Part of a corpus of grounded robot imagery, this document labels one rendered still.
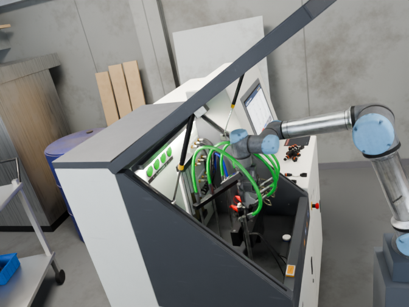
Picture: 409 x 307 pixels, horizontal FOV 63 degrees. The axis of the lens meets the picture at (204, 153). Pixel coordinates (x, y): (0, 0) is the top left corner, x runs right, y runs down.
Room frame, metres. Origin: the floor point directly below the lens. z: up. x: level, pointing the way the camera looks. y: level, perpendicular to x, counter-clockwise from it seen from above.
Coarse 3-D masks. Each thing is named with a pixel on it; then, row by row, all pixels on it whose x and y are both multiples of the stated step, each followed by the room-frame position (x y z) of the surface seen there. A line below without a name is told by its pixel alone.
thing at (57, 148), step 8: (96, 128) 3.38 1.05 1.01; (104, 128) 3.31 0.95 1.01; (64, 136) 3.31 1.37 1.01; (72, 136) 3.24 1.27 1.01; (80, 136) 3.18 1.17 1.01; (88, 136) 3.13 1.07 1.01; (56, 144) 3.09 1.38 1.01; (64, 144) 3.03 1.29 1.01; (72, 144) 2.98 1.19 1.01; (48, 152) 2.89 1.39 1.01; (56, 152) 2.84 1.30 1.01; (64, 152) 2.80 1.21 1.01; (48, 160) 2.87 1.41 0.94; (56, 176) 2.85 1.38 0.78; (56, 184) 2.93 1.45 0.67; (64, 200) 2.92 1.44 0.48; (72, 216) 2.83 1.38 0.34
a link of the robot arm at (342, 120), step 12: (360, 108) 1.08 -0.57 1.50; (276, 120) 1.33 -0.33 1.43; (300, 120) 1.22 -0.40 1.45; (312, 120) 1.18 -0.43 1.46; (324, 120) 1.15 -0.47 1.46; (336, 120) 1.13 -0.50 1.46; (348, 120) 1.10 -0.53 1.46; (276, 132) 1.24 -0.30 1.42; (288, 132) 1.22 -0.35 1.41; (300, 132) 1.20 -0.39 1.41; (312, 132) 1.17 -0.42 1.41; (324, 132) 1.16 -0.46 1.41
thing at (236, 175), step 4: (236, 172) 1.26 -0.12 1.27; (228, 176) 1.30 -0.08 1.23; (232, 176) 1.25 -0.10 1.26; (236, 176) 1.24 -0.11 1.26; (240, 176) 1.23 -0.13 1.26; (224, 180) 1.28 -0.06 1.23; (228, 180) 1.26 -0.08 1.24; (232, 180) 1.25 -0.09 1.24; (224, 184) 1.27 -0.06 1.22; (228, 184) 1.26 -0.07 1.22
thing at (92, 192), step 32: (128, 128) 1.44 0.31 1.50; (64, 160) 1.19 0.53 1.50; (96, 160) 1.12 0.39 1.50; (64, 192) 1.21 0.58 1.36; (96, 192) 1.13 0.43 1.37; (96, 224) 1.16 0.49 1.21; (128, 224) 1.09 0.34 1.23; (96, 256) 1.19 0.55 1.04; (128, 256) 1.11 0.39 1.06; (128, 288) 1.14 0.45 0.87
